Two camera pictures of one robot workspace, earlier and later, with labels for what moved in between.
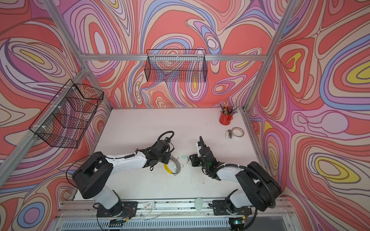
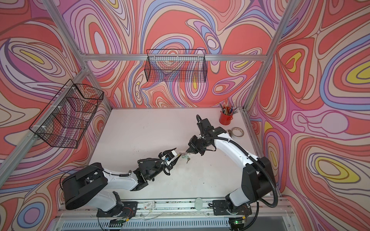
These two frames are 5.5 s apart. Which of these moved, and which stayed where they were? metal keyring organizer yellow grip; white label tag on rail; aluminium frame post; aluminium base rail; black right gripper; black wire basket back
Moved: metal keyring organizer yellow grip; black right gripper
Stayed: white label tag on rail; aluminium frame post; aluminium base rail; black wire basket back
